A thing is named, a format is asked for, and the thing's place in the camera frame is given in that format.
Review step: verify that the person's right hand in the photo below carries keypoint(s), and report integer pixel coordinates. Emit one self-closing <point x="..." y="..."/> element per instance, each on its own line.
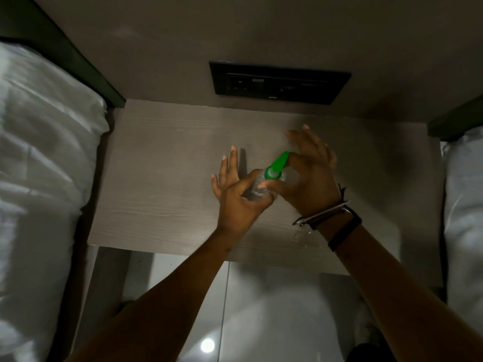
<point x="315" y="184"/>

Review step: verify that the person's left hand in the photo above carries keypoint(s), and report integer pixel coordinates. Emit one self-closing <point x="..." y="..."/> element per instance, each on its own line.
<point x="236" y="209"/>

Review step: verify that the person's right thumb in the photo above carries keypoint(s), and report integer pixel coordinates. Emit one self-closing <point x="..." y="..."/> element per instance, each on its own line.
<point x="277" y="185"/>

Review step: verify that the person's right middle finger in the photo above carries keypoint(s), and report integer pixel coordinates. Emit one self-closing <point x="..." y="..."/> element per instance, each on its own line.
<point x="300" y="143"/>

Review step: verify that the person's left thumb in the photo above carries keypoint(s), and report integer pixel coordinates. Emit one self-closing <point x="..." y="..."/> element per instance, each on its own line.
<point x="262" y="201"/>

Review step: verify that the person's left little finger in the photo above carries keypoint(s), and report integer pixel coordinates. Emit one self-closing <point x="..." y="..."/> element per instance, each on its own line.
<point x="216" y="186"/>

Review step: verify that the person's right little finger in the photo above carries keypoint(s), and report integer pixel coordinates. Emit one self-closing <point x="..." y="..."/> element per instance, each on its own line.
<point x="332" y="157"/>

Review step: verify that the person's left middle finger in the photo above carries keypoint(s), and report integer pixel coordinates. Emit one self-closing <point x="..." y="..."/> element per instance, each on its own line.
<point x="234" y="163"/>

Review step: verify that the clear bottle with green cap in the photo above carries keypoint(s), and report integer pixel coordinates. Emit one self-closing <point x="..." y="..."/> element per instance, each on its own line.
<point x="275" y="169"/>

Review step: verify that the person's left forearm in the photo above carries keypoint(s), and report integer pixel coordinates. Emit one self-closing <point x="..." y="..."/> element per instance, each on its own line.
<point x="169" y="297"/>

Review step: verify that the person's right forearm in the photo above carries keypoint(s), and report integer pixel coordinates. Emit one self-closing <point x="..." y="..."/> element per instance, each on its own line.
<point x="396" y="297"/>

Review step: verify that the small clear plastic cap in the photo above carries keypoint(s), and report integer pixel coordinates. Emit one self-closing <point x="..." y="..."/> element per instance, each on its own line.
<point x="305" y="237"/>

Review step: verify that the grey wooden bedside table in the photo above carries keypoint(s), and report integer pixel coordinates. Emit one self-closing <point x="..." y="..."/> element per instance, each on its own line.
<point x="158" y="177"/>

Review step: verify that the black wristband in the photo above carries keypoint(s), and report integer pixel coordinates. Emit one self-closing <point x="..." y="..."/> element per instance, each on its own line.
<point x="345" y="231"/>

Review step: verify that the dark headboard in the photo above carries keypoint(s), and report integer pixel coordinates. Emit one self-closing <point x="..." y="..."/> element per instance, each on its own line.
<point x="458" y="120"/>
<point x="56" y="41"/>

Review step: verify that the black wall socket panel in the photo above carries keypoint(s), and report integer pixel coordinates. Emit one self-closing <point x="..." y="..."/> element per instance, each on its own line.
<point x="279" y="83"/>

